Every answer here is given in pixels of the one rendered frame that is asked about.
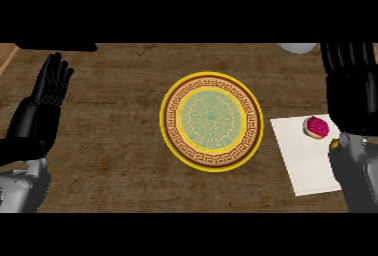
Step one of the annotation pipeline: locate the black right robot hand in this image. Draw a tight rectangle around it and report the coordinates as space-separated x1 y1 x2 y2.
319 42 378 137

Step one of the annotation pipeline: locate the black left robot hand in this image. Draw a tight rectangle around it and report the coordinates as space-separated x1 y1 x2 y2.
0 52 76 167

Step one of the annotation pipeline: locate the yellow patterned plate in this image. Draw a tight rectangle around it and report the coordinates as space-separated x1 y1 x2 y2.
158 71 266 173

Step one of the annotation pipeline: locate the pale grey round object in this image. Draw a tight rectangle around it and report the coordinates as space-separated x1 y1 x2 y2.
275 42 319 55

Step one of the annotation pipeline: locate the white placemat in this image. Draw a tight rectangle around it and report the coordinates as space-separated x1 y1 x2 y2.
269 113 344 197

